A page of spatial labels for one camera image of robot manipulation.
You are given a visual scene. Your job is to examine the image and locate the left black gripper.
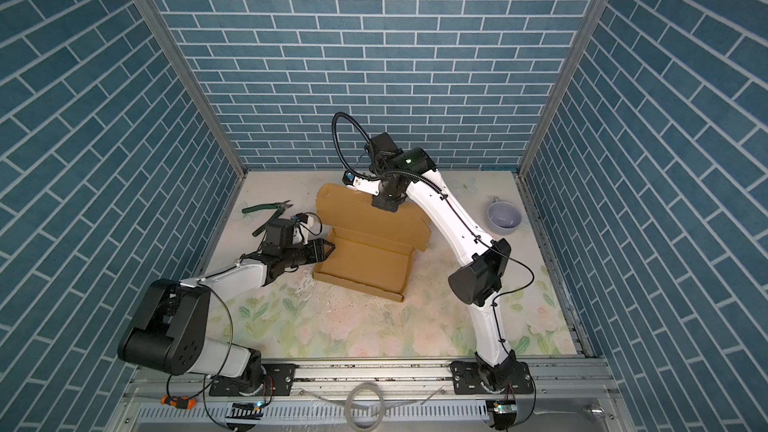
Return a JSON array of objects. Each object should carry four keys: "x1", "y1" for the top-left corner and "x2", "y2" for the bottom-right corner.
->
[{"x1": 281, "y1": 238, "x2": 336, "y2": 270}]

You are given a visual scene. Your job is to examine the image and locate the brown cardboard box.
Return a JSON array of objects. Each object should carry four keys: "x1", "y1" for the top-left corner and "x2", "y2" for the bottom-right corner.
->
[{"x1": 312, "y1": 183, "x2": 431, "y2": 302}]

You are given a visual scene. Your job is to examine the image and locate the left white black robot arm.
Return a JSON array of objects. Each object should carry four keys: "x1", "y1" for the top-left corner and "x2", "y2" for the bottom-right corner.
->
[{"x1": 117, "y1": 212, "x2": 335, "y2": 396}]

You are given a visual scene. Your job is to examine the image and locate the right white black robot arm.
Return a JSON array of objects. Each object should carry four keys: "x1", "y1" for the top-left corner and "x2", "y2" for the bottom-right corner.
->
[{"x1": 350, "y1": 133, "x2": 535, "y2": 394}]

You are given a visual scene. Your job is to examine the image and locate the orange black screwdriver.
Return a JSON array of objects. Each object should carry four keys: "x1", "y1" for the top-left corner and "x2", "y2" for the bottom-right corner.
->
[{"x1": 161, "y1": 395, "x2": 197, "y2": 410}]

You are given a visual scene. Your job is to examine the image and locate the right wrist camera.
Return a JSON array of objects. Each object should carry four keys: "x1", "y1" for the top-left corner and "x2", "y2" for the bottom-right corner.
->
[{"x1": 342, "y1": 171, "x2": 380, "y2": 196}]

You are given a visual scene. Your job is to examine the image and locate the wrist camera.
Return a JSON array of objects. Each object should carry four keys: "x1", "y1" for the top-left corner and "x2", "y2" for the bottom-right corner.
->
[
  {"x1": 292, "y1": 212, "x2": 323, "y2": 236},
  {"x1": 342, "y1": 171, "x2": 380, "y2": 196}
]

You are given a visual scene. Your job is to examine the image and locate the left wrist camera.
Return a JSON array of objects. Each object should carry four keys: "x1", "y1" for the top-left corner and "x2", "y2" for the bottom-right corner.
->
[{"x1": 292, "y1": 212, "x2": 323, "y2": 236}]

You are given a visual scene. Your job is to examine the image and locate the green handled pliers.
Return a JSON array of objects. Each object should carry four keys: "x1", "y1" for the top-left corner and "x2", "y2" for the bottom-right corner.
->
[{"x1": 241, "y1": 199, "x2": 295, "y2": 238}]

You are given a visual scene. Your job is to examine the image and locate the coiled grey cable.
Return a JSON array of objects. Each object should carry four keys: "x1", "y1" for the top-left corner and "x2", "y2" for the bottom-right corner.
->
[{"x1": 299, "y1": 382, "x2": 445, "y2": 432}]

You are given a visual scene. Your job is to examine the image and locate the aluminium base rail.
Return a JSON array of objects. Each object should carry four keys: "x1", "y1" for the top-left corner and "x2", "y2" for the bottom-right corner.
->
[{"x1": 107, "y1": 356, "x2": 634, "y2": 431}]

